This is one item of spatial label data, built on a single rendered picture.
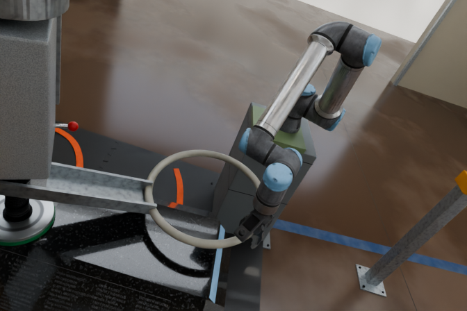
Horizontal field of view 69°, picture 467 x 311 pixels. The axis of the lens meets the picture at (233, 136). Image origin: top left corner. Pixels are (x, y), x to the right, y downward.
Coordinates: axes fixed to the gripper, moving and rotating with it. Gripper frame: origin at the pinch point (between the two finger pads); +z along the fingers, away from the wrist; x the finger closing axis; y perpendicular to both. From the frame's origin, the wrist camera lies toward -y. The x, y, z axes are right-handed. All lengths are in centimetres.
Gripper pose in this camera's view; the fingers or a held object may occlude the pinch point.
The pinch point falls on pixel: (245, 241)
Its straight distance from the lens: 136.7
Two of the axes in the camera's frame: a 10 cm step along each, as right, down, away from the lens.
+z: -2.4, 7.7, 6.0
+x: -7.2, -5.5, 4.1
